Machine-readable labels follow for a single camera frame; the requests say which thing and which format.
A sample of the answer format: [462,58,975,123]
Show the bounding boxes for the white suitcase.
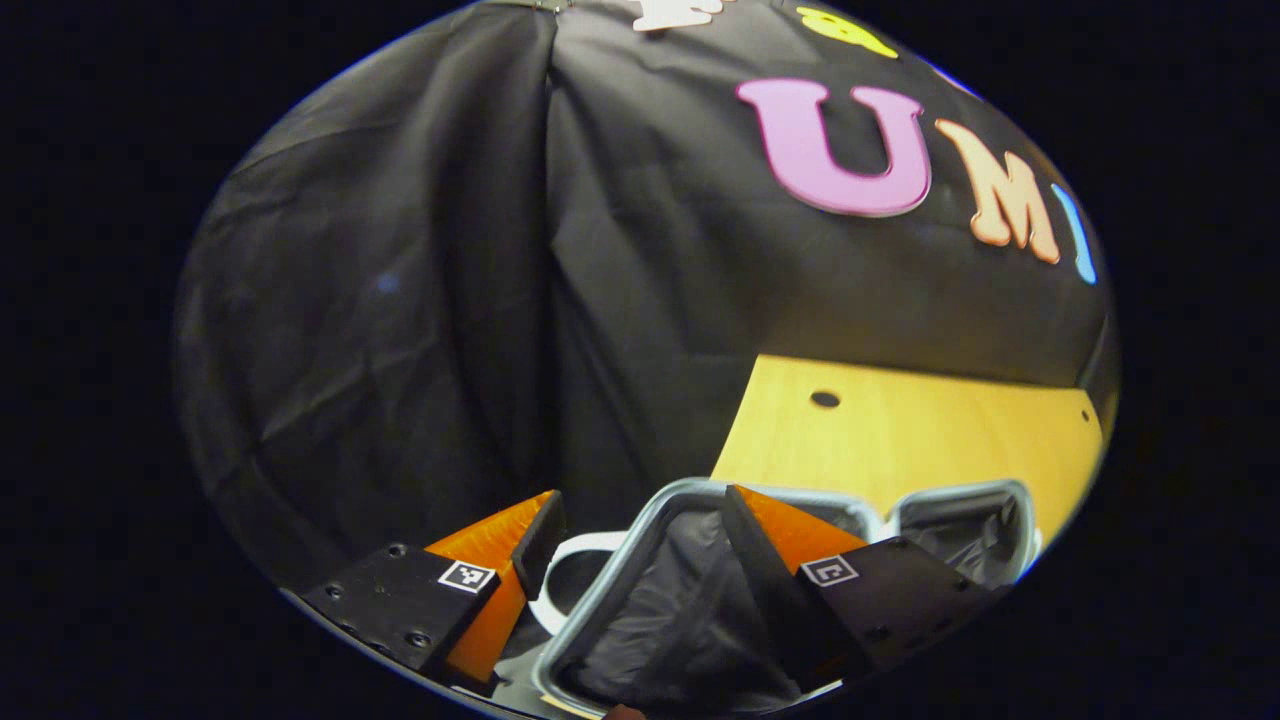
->
[500,478,1041,720]

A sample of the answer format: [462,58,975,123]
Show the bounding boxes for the black backdrop cloth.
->
[175,0,1121,611]

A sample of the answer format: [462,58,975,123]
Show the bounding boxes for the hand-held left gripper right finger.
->
[722,485,1001,691]

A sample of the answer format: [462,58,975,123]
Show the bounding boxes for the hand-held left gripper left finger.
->
[300,490,566,691]

